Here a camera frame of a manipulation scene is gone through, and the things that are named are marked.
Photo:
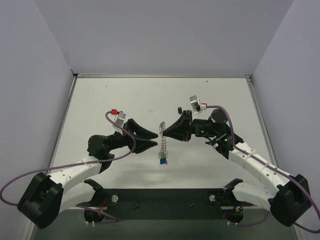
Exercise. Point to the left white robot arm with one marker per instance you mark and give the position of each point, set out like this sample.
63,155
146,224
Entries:
47,195

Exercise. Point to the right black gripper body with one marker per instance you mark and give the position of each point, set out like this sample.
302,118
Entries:
188,126

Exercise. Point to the green capped key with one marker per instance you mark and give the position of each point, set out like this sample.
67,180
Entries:
160,154

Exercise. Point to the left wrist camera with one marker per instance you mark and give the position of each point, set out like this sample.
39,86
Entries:
119,120

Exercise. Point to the blue capped key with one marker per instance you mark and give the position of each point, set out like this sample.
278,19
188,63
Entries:
163,161

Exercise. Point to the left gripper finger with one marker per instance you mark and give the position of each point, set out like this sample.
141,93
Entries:
141,145
134,127

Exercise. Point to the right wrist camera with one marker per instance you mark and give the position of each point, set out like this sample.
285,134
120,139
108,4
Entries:
197,106

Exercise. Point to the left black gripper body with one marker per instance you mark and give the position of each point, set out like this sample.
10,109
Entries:
128,135

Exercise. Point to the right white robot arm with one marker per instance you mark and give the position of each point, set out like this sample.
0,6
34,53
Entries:
285,196

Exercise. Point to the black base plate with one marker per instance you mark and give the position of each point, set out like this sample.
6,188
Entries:
165,204

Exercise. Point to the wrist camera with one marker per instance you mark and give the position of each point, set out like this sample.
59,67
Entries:
119,120
197,106

